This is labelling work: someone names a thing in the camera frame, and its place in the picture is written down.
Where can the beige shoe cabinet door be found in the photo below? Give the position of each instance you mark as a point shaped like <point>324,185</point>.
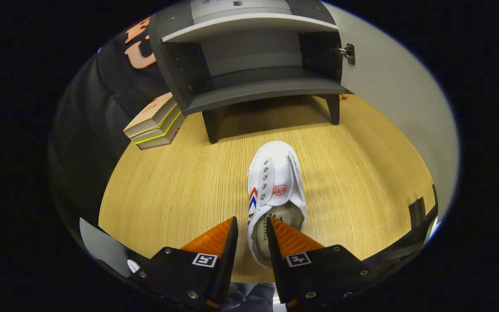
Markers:
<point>396,108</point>

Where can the black backdrop cloth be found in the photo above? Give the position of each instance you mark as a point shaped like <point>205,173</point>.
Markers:
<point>93,112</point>

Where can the brown cover book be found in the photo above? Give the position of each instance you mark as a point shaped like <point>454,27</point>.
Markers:
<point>163,144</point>

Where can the white cabinet shelf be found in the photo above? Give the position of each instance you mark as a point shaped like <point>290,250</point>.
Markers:
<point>241,24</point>

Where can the metal door hinge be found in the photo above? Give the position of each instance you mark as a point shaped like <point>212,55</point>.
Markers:
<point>350,53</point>

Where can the dark stand rod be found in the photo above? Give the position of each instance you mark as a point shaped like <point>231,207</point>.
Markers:
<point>416,212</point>

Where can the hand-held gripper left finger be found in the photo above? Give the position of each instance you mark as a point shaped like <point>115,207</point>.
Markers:
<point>225,268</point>

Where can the yellow-edged book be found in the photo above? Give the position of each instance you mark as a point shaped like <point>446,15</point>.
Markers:
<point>156,135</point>

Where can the white canvas shoe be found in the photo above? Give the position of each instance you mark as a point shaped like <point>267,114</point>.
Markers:
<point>275,169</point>

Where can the person's blue-grey clothing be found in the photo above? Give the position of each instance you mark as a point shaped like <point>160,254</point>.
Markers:
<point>258,299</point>

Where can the dark grey shoe cabinet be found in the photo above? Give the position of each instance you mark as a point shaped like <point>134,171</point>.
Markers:
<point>249,89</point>

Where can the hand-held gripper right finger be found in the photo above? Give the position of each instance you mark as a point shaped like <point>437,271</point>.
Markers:
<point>277,268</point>

